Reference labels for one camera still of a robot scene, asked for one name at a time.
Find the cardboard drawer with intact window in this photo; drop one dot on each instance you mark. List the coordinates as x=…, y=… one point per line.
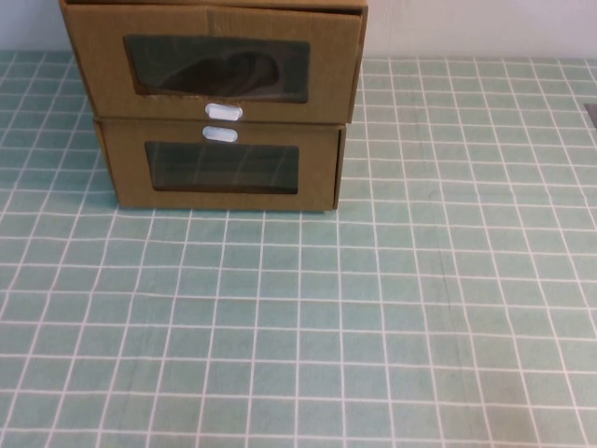
x=126, y=186

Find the cardboard drawer with torn window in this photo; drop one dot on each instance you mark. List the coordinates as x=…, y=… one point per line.
x=102, y=70

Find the lower cardboard drawer with window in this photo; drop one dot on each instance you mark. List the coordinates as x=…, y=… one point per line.
x=340, y=163

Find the green checked tablecloth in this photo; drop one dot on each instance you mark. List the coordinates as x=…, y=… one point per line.
x=326, y=326

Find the dark grey flat object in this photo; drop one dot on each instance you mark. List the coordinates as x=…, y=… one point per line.
x=592, y=116

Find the brown cardboard shoe box shell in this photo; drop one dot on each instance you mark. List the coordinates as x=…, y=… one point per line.
x=365, y=18

